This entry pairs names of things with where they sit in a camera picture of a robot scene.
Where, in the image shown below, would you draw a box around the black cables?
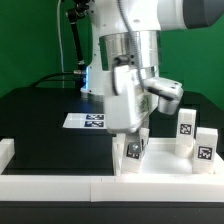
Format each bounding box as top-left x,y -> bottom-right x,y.
29,70 -> 84,89

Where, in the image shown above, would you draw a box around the white marker tag plate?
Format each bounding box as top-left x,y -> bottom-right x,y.
63,113 -> 105,129

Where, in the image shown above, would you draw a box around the white square table top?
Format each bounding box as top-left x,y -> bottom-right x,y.
112,137 -> 224,177

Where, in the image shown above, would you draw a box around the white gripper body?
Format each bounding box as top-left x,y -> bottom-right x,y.
104,65 -> 183,134

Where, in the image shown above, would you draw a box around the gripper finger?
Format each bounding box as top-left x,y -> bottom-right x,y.
129,141 -> 143,154

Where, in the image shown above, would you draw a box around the white cable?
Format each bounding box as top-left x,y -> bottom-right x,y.
56,0 -> 66,89

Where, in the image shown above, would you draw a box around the white U-shaped obstacle fence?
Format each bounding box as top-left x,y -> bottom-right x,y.
0,139 -> 224,202

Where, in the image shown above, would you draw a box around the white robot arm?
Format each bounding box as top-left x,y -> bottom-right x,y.
81,0 -> 224,154

